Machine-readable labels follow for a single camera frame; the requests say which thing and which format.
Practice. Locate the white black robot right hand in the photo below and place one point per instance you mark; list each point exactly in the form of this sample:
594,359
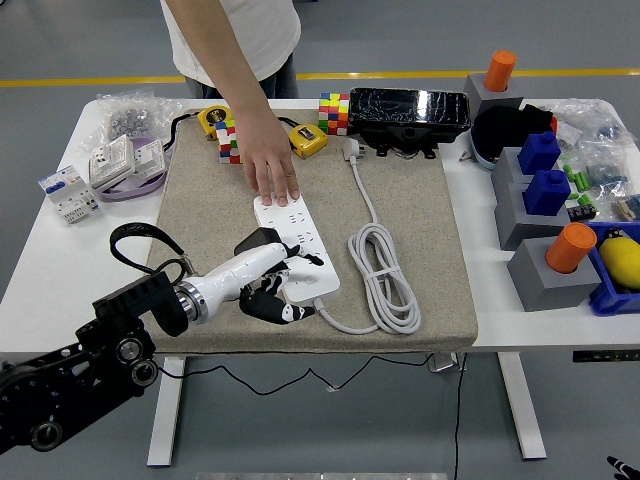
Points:
624,471

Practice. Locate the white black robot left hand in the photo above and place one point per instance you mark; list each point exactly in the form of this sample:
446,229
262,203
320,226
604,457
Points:
235,277

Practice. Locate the person's right hand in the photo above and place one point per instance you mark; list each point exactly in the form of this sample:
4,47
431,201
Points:
265,150

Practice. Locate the black plug adapter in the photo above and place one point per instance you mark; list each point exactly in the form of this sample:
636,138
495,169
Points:
255,239

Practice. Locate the white power strip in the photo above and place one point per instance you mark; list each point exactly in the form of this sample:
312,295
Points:
305,227

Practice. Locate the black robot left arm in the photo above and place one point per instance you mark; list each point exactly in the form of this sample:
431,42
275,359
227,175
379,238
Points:
125,310

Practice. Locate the person's right forearm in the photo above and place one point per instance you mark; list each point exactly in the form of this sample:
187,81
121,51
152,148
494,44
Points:
220,55

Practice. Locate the multicolour puzzle cube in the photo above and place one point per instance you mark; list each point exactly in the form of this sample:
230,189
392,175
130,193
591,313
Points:
227,150
334,115

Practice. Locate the yellow tape measure clear window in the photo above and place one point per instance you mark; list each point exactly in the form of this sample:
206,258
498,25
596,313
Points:
310,142

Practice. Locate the yellow tape measure black label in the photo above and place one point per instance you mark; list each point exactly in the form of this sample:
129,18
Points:
212,117

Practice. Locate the white table leg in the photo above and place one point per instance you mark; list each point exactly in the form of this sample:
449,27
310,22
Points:
525,415
167,425

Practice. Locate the black table control panel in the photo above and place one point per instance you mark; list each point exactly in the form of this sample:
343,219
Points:
605,356

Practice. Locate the person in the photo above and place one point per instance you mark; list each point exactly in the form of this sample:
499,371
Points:
260,30

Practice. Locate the purple tape roll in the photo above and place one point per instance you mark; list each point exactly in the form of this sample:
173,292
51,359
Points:
130,192

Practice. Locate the clear bag of metal nuts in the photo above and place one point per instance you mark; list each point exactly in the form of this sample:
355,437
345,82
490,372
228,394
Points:
127,120

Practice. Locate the black glossy device box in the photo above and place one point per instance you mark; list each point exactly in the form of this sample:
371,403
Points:
400,107

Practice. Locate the blue plastic bin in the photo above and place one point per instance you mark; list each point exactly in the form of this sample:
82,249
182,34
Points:
607,300

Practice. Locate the white circuit breaker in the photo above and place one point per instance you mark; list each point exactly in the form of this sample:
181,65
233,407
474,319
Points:
65,192

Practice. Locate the grey-brown mat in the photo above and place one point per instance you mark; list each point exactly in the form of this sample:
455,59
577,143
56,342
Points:
430,250

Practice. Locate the grey block with hole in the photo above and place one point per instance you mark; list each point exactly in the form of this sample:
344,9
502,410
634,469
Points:
505,170
477,92
515,220
545,290

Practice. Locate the small metal clip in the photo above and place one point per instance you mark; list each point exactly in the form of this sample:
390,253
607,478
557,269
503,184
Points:
466,157

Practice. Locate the yellow toy fruit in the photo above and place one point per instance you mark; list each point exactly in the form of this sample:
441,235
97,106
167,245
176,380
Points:
622,262

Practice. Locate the orange cylinder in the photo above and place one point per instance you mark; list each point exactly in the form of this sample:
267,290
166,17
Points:
500,72
570,247

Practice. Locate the black cap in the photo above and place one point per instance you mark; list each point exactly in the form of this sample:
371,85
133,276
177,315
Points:
505,130

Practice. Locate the clear bag of brown parts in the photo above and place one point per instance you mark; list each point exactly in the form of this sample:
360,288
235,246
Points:
627,207

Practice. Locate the small dark module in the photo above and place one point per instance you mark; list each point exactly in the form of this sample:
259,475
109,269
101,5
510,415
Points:
582,210

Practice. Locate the blue block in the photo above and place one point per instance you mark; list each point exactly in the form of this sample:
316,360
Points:
545,195
537,155

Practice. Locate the small green cylinder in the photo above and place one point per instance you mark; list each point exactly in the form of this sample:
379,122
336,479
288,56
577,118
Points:
583,186
569,172
580,178

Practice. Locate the clear bag of blue parts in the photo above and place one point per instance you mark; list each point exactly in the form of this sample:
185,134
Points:
607,172
585,125

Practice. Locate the white switch panel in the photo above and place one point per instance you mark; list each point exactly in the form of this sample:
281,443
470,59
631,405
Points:
150,160

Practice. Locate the white wall socket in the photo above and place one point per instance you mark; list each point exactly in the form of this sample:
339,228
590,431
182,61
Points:
110,162

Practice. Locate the metal bracket under table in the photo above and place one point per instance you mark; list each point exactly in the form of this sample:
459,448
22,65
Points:
442,364

